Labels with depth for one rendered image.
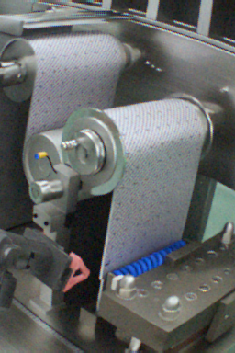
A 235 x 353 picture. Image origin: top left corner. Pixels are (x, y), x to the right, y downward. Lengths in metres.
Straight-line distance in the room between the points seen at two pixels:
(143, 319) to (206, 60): 0.57
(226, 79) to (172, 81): 0.15
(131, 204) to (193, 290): 0.20
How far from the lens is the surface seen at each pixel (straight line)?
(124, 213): 1.02
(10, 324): 1.10
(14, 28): 1.10
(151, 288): 1.05
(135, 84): 1.35
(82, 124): 0.99
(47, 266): 0.89
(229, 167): 1.22
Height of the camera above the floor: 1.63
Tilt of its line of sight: 25 degrees down
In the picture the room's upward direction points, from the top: 10 degrees clockwise
